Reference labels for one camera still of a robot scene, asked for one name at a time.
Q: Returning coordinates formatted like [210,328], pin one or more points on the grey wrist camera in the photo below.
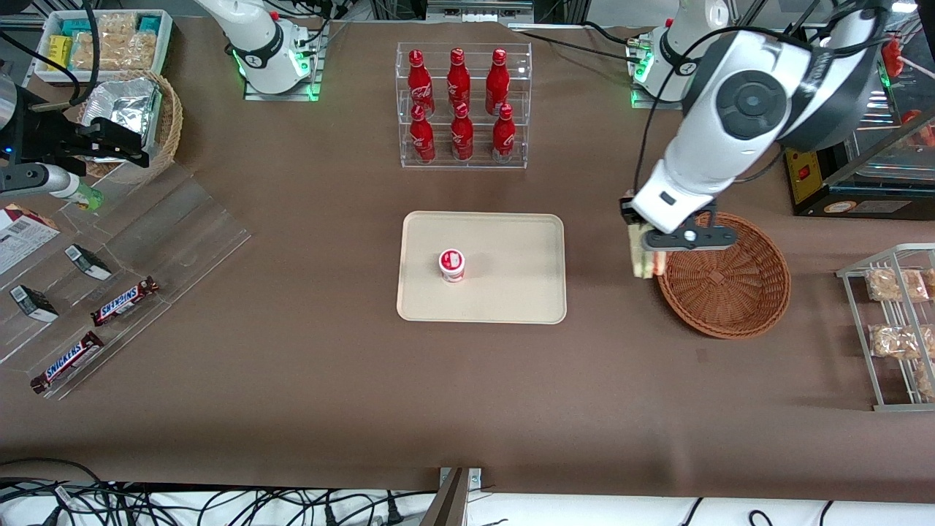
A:
[701,239]
[36,180]

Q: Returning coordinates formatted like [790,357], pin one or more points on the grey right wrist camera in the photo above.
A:
[36,180]

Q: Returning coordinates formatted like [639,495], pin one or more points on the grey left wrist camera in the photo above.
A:
[701,239]

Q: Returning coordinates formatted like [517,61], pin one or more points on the clear rice cracker pack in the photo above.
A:
[115,24]
[117,51]

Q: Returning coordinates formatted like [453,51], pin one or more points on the triangular sandwich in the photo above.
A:
[641,256]

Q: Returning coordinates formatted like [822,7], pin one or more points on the tan wicker basket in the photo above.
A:
[169,124]

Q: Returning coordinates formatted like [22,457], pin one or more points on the small black white box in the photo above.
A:
[33,303]
[88,261]

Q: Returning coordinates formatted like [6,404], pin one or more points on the clear bagged pastry snack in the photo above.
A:
[930,282]
[897,285]
[926,381]
[895,341]

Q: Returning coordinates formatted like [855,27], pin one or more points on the clear acrylic bottle rack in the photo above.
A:
[464,164]

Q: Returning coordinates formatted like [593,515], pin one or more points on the white plastic bin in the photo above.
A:
[164,44]

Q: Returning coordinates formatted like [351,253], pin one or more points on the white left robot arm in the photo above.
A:
[745,109]

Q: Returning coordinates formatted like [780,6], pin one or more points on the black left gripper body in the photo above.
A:
[627,211]

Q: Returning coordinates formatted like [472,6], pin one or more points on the red cola bottle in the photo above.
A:
[458,77]
[422,139]
[462,137]
[503,139]
[497,80]
[420,80]

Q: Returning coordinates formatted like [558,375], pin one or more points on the grey camera post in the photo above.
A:
[447,504]

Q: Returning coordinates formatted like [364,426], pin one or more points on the teal snack box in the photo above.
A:
[149,24]
[75,28]

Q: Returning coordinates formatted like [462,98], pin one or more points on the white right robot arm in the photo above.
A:
[256,44]

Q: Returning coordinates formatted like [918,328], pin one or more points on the brown wicker basket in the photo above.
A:
[730,292]

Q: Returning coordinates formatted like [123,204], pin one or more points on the red white yogurt cup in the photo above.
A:
[452,265]

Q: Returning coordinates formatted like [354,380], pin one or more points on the red white paper carton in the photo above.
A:
[22,237]

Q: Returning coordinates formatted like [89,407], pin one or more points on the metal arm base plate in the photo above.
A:
[643,95]
[310,73]

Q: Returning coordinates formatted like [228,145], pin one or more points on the silver foil bag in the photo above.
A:
[128,106]

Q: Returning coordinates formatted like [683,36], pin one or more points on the yellow snack box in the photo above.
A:
[60,52]

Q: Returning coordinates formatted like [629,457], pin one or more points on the steel warmer tray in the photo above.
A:
[887,95]

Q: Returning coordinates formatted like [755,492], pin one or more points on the beige plastic tray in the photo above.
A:
[504,292]

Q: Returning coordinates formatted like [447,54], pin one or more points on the brown table cloth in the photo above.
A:
[467,394]

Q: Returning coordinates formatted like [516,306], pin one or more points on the metal edge bracket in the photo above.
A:
[475,476]

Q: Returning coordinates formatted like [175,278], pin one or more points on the clear acrylic display stand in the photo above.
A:
[182,234]

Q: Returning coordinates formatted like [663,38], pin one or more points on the small green bottle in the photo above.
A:
[88,197]

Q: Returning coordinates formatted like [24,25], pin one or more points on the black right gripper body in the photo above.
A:
[45,138]

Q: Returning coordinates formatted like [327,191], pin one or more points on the black food warmer case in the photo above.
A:
[862,201]

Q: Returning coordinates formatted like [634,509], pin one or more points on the red sausage on stick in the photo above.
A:
[890,55]

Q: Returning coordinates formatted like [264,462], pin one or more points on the brown snickers bar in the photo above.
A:
[67,362]
[124,301]

